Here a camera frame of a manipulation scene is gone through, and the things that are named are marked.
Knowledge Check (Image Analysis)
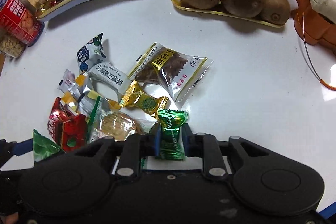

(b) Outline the silver yellow snack packet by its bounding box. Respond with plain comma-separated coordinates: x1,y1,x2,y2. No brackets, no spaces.
60,72,121,115

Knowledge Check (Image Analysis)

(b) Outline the yellow fruit tray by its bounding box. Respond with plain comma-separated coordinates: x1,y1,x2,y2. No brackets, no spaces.
171,0,285,28

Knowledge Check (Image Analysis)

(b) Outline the orange pouch with cord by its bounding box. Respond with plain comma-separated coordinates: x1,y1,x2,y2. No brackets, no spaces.
291,0,335,91

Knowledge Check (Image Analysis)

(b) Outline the right end kiwi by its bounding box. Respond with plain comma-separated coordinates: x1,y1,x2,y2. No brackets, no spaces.
260,0,290,25

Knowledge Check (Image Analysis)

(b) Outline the gold foil candy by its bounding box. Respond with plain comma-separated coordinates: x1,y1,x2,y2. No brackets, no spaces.
119,80,169,119

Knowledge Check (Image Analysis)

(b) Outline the red biscuit can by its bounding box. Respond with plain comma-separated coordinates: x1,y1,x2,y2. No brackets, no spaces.
1,0,45,47

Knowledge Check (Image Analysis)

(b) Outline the white hawthorn bar packet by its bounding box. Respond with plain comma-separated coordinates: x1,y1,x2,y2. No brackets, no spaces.
58,69,76,93

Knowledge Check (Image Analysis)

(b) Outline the blue white snack packet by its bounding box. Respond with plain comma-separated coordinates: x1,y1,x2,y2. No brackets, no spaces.
76,33,106,72

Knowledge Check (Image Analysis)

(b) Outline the red hawthorn snack packet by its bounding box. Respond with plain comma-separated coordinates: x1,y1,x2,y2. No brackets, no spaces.
47,97,87,152

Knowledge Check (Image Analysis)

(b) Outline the cookie in clear wrapper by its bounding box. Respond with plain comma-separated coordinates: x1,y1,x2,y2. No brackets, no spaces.
86,95,159,144

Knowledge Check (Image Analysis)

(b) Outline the glass jar of nuts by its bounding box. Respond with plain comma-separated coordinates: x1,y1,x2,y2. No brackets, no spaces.
0,33,26,58

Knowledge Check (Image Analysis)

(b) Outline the green white snack packet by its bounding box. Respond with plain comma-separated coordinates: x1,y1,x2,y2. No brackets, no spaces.
33,129,64,162

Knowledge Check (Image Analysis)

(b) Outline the white sesame crisp packet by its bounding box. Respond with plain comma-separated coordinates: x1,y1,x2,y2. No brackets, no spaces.
88,61,131,102

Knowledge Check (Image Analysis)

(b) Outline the brown dried fruit packet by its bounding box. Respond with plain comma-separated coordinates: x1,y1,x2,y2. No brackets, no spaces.
128,43,214,105

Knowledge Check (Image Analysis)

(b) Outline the green foil candy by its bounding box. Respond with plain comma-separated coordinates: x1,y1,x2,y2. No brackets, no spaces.
157,110,189,161

